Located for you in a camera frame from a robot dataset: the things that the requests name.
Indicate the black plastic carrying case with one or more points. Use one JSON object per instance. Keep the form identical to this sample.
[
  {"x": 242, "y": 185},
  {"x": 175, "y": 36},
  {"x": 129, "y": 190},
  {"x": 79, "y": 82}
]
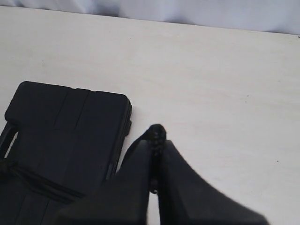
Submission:
[{"x": 72, "y": 137}]

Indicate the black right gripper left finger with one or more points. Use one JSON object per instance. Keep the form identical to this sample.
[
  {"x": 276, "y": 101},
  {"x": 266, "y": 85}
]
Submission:
[{"x": 122, "y": 200}]

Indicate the white backdrop curtain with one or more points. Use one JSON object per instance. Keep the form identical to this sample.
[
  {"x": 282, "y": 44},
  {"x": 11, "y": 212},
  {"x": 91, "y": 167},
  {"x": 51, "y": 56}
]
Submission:
[{"x": 282, "y": 16}]

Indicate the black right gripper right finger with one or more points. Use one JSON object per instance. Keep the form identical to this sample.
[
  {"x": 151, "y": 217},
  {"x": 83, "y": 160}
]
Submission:
[{"x": 185, "y": 198}]

